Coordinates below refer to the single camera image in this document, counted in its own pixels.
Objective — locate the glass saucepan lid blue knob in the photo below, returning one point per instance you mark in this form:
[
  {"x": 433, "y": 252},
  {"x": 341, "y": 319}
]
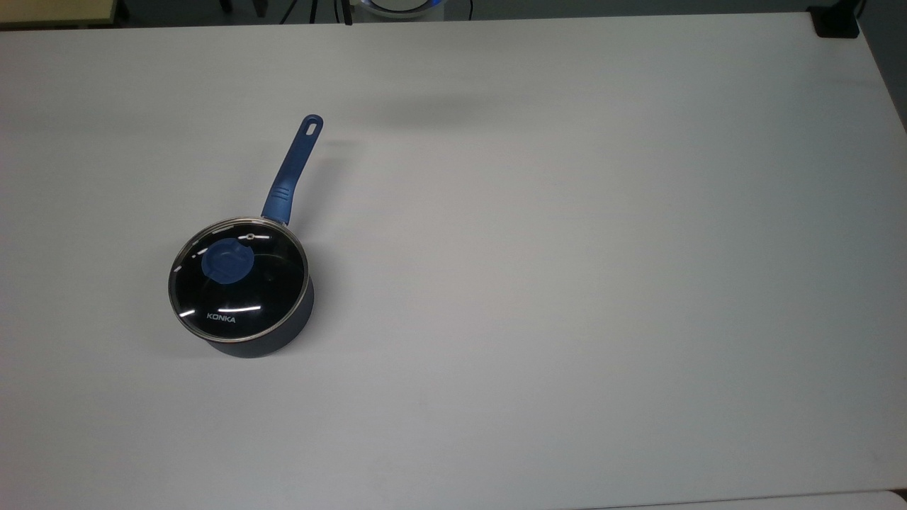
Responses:
[{"x": 227, "y": 262}]

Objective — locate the yellowish wooden desk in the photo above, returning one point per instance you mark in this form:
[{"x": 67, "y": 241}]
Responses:
[{"x": 49, "y": 10}]

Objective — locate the black table clamp block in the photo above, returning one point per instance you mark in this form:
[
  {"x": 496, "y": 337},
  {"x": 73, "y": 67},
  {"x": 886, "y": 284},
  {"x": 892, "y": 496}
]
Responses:
[{"x": 836, "y": 21}]

